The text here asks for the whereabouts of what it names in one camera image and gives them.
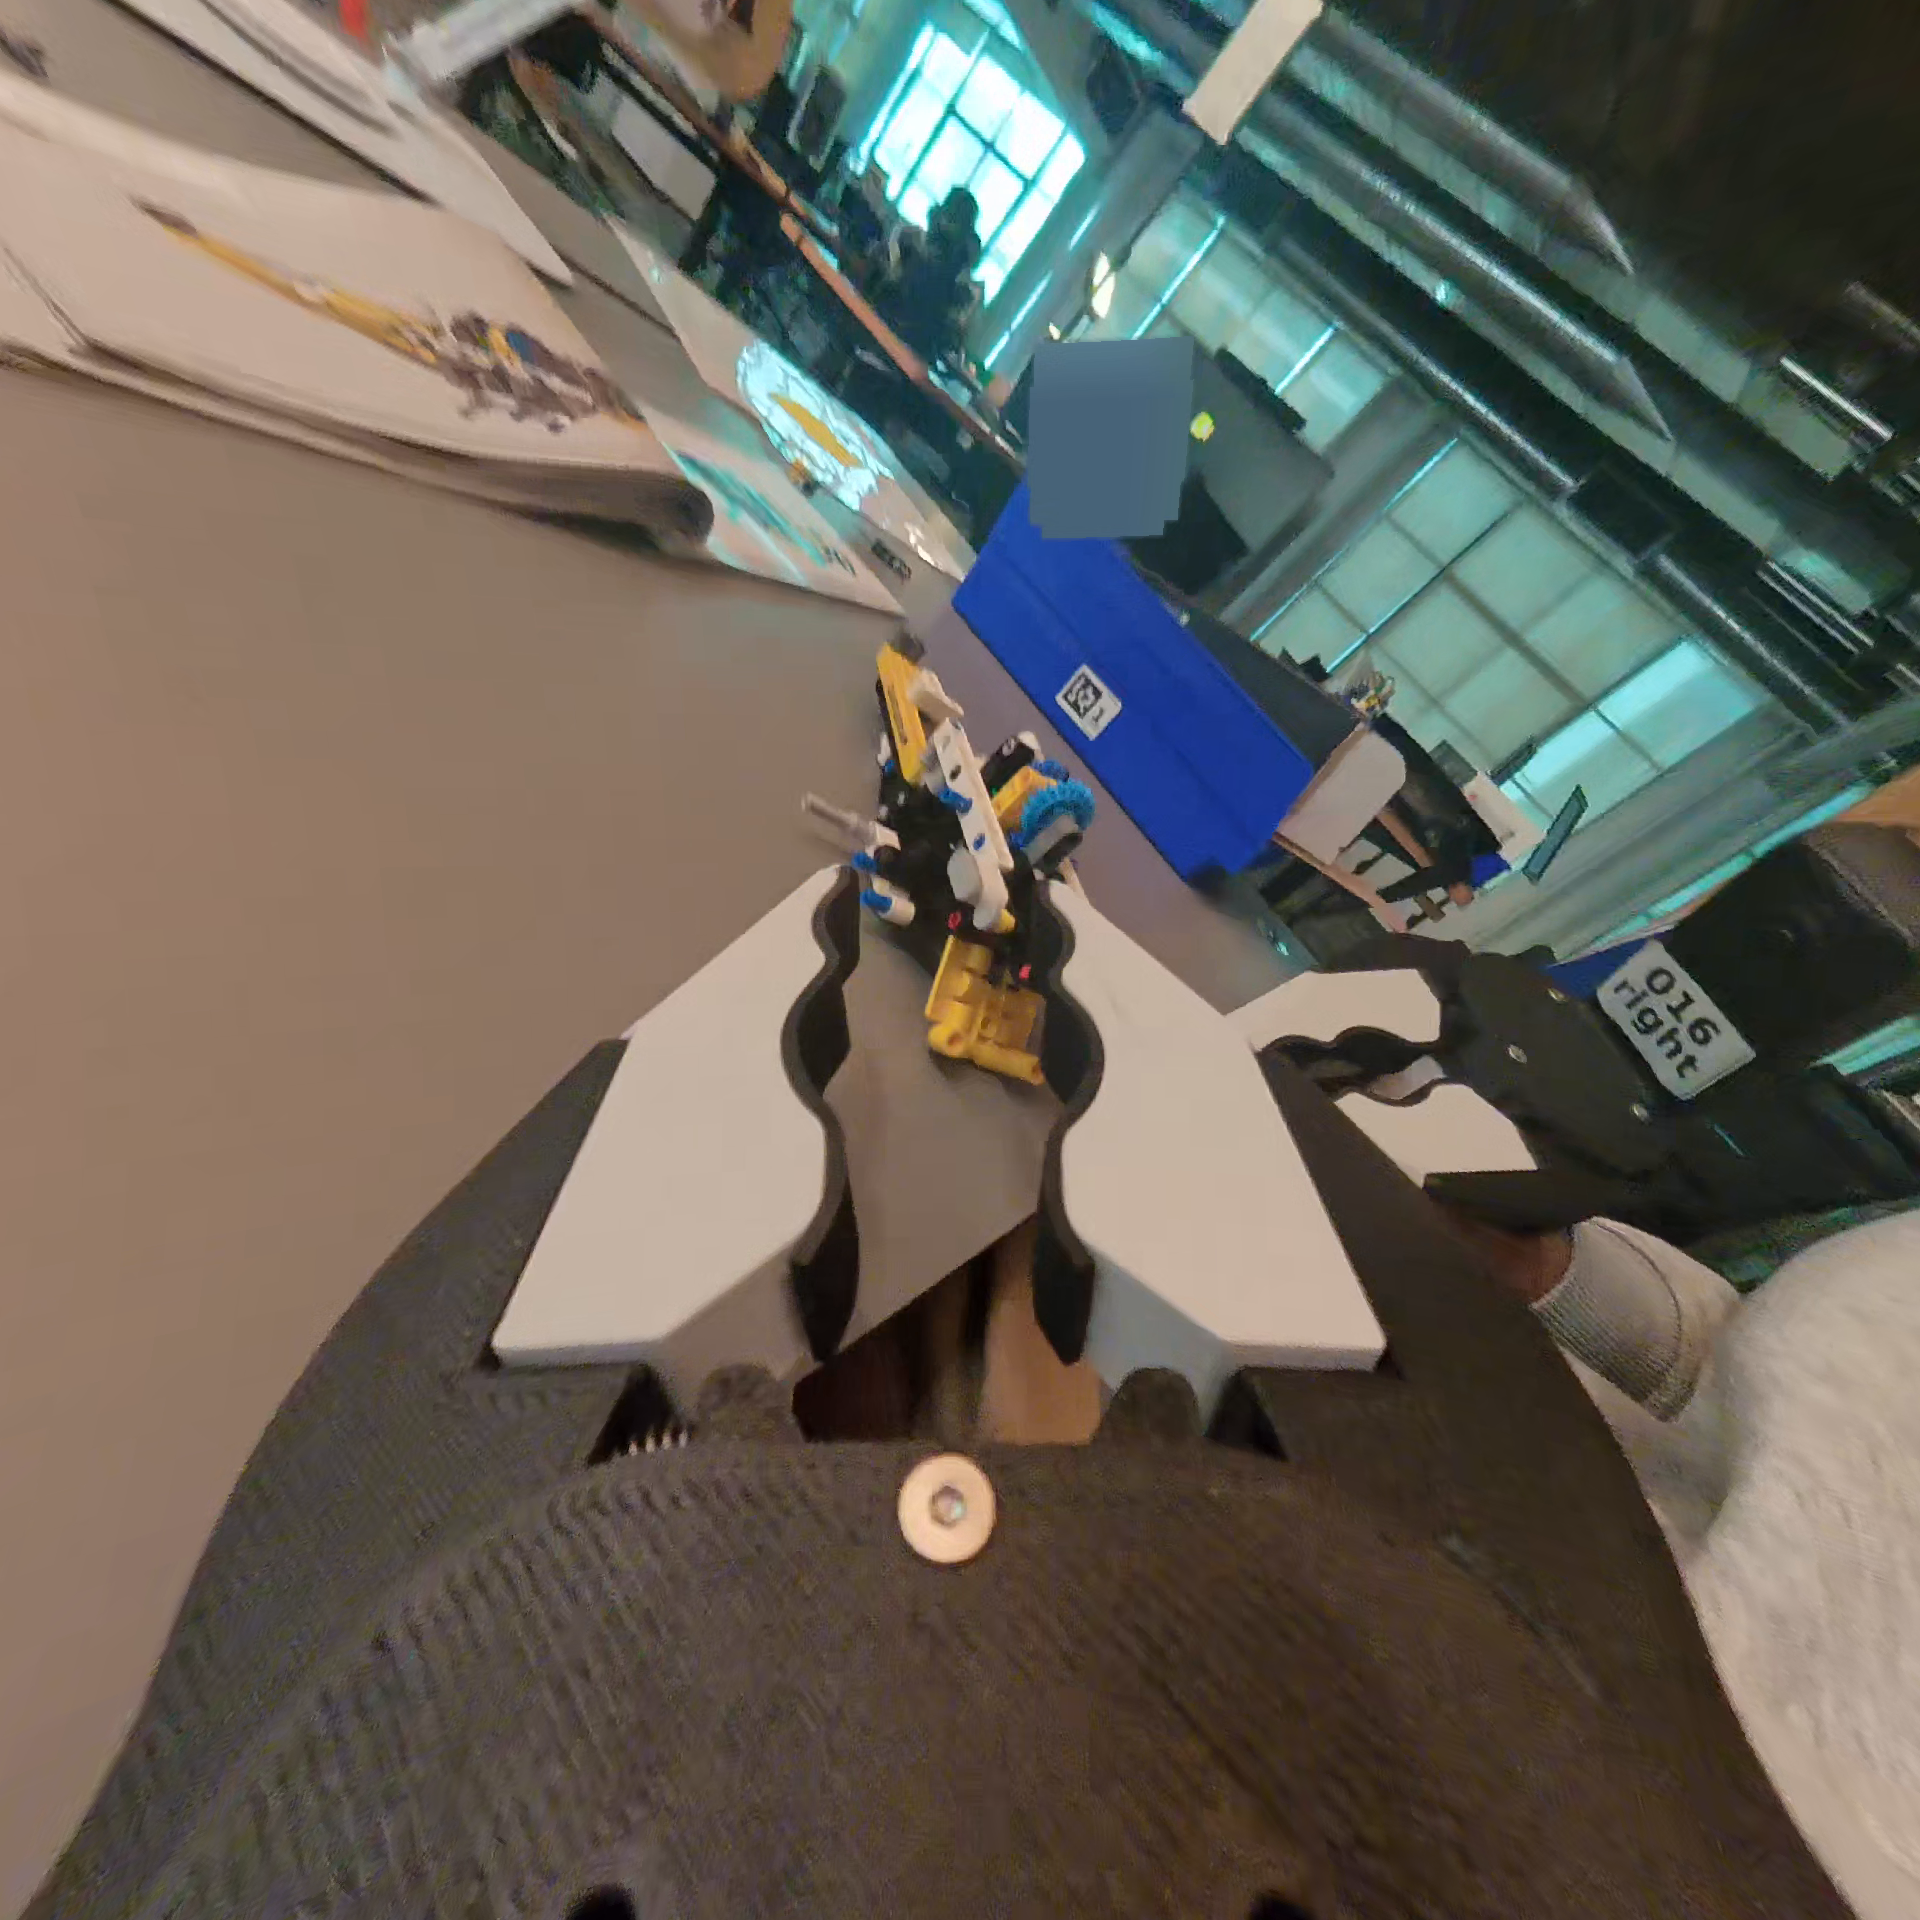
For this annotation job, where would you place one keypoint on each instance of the person's tan trouser leg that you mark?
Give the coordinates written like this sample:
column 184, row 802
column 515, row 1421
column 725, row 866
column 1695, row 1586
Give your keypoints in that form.
column 1037, row 1381

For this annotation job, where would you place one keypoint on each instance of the person's grey sweater torso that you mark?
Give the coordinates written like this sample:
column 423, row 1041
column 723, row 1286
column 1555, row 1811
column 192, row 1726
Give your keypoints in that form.
column 1816, row 1499

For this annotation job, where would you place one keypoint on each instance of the blue box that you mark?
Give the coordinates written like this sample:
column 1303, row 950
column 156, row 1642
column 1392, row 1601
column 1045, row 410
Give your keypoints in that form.
column 1140, row 674

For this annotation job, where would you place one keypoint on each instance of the white instruction booklet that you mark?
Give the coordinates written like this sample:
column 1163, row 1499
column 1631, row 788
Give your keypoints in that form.
column 345, row 105

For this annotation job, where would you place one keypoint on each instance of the lego instruction booklet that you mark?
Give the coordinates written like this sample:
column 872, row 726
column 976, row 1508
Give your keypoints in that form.
column 345, row 315

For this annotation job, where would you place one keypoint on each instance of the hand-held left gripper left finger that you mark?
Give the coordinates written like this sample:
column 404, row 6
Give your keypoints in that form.
column 675, row 1141

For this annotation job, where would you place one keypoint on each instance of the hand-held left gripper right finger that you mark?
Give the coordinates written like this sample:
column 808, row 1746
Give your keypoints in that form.
column 1201, row 1184

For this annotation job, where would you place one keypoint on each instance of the person's right forearm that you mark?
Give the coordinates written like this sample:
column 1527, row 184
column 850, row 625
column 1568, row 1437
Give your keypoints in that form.
column 1641, row 1313

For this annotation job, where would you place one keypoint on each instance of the large printed sheet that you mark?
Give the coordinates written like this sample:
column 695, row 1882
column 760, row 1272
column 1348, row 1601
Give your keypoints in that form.
column 795, row 435

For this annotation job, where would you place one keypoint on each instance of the silver ventilation duct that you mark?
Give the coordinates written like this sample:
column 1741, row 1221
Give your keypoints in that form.
column 1441, row 224

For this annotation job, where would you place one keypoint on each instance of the yellow black lego assembly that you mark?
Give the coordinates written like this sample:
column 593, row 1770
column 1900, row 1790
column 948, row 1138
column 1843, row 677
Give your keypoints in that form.
column 975, row 838

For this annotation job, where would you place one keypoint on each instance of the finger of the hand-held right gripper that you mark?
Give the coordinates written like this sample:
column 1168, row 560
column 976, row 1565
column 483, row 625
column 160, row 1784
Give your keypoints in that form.
column 1448, row 1132
column 1348, row 1002

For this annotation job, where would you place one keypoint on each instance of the long wooden table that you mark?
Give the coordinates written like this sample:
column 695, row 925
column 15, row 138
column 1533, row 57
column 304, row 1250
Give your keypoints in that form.
column 840, row 270

